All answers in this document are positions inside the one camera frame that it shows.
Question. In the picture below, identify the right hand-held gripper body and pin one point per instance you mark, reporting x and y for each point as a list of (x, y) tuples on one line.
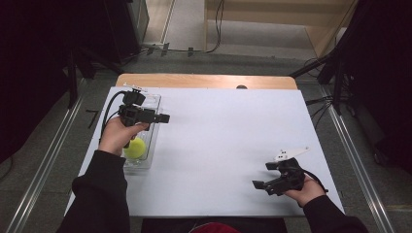
[(290, 178)]

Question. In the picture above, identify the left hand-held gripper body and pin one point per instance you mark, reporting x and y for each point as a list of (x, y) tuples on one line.
[(134, 113)]

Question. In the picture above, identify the clear plastic container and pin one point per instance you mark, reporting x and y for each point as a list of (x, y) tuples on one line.
[(154, 106)]

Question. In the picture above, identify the yellow-green tennis ball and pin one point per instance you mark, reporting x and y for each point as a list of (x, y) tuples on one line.
[(136, 149)]

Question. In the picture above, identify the person's right hand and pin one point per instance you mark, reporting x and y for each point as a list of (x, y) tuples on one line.
[(306, 193)]

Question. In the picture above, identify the person's left hand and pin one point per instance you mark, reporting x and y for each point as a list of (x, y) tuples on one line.
[(113, 136)]

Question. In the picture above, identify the red cloth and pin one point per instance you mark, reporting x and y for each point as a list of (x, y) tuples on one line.
[(213, 228)]

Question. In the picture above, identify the black stand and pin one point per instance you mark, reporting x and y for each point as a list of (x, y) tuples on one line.
[(73, 81), (324, 63)]

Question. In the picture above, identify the grey cabinet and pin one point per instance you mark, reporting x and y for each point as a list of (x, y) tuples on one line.
[(139, 19)]

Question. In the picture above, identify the person's dark clothing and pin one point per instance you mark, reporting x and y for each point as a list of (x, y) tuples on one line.
[(168, 226)]

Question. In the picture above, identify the black curtain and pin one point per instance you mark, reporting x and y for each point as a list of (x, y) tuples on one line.
[(32, 48), (382, 64)]

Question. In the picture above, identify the light wooden furniture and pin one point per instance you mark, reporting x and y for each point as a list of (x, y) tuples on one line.
[(275, 19)]

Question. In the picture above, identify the metal floor rail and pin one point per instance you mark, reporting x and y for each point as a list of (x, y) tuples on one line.
[(42, 174), (359, 161)]

